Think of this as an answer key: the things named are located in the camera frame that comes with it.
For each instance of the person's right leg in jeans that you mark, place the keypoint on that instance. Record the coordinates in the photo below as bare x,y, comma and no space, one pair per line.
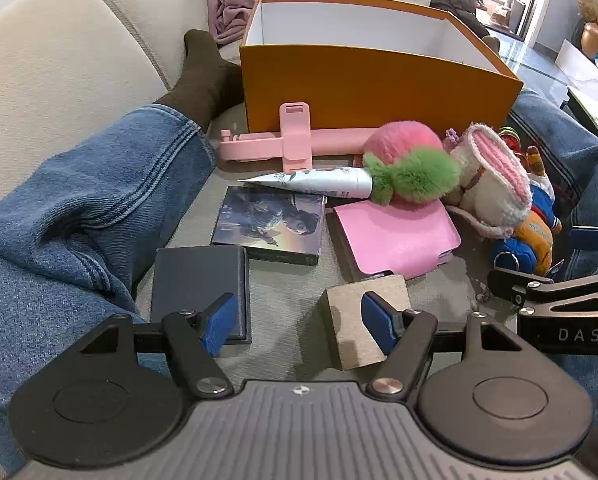
569,130

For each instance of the dark brown sock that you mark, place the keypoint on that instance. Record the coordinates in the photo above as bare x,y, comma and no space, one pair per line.
204,80

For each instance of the orange cardboard box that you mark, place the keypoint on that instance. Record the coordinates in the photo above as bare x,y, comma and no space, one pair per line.
354,85

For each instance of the pink and green plush pompom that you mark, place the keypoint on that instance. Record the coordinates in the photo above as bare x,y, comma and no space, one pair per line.
404,147

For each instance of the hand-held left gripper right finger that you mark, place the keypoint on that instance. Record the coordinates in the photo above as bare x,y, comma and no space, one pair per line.
376,320

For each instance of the person's leg in jeans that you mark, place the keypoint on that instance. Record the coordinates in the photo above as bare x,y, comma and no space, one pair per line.
569,130
79,200

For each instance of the white crocheted bunny pouch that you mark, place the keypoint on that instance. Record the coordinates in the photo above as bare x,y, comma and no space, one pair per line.
494,195

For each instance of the dark blue box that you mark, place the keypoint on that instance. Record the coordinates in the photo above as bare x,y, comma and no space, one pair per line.
194,275

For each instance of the printed picture card box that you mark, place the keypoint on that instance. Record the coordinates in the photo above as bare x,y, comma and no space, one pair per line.
269,225

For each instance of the person's left leg in jeans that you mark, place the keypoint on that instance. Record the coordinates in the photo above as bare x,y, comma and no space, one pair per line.
79,200

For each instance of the beige sofa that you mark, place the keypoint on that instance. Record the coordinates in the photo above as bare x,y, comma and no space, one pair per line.
54,75

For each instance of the black cushion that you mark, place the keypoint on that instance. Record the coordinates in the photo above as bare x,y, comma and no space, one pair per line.
454,0

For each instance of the white squeeze tube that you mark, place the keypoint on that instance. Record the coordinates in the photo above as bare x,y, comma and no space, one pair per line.
329,182

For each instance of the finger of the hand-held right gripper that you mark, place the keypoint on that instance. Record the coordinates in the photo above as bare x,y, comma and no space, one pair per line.
569,330
596,238

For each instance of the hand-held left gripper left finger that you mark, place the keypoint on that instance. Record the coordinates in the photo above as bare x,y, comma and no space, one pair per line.
221,322

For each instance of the glass coffee table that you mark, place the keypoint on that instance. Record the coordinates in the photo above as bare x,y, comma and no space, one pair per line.
534,65

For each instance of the pink wallet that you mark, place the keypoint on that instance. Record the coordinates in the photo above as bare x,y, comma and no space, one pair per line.
394,235

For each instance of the pink selfie stick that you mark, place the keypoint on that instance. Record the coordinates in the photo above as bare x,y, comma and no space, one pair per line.
296,140

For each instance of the white board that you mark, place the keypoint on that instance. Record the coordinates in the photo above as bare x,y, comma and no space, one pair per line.
576,65

